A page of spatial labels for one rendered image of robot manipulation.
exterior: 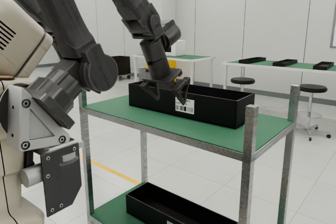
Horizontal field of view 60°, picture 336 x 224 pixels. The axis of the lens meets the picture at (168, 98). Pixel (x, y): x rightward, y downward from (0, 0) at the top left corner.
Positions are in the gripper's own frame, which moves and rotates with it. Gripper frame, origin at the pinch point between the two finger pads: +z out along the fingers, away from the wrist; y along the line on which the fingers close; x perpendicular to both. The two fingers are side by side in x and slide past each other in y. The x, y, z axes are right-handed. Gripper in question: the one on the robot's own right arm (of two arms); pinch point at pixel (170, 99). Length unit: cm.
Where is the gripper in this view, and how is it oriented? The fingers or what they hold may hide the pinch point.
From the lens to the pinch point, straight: 86.5
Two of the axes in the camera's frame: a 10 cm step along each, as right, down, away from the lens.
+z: 2.8, 7.9, 5.4
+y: -7.9, -1.3, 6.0
